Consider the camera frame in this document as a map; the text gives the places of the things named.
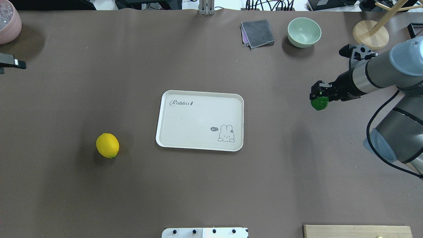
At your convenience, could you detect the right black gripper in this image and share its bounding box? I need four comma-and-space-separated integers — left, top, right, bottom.
309, 71, 361, 102

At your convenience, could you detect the green lime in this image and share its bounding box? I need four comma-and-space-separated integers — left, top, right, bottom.
311, 100, 329, 110

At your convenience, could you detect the yellow lemon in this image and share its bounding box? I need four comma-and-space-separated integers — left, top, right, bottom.
96, 133, 120, 159

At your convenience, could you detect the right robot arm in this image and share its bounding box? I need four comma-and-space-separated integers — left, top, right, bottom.
309, 36, 423, 179

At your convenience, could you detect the mirror tray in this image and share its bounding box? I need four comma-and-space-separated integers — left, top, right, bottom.
407, 23, 423, 39

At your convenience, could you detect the cream rabbit tray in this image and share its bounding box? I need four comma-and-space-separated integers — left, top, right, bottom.
156, 90, 244, 152

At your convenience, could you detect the green ceramic bowl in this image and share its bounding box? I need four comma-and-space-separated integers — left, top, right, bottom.
288, 18, 322, 48

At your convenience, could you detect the wooden cup stand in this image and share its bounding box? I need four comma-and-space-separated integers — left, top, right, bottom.
352, 0, 422, 50

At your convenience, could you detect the grey folded cloth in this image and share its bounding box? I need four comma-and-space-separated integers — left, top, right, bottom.
240, 19, 275, 49

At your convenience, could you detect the wooden cutting board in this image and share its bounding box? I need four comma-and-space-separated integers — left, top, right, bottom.
303, 225, 413, 238

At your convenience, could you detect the pink bowl with ice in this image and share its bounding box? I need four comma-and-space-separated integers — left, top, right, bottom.
0, 0, 22, 45

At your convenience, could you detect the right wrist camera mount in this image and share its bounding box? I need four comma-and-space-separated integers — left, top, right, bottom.
338, 44, 379, 62

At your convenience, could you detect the aluminium frame post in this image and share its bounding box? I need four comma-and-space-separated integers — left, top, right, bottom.
198, 0, 215, 15

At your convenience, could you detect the white camera pole mount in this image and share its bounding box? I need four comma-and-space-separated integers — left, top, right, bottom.
161, 227, 249, 238

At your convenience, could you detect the metal tongs handle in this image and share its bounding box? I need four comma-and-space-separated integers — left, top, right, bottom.
0, 53, 27, 74

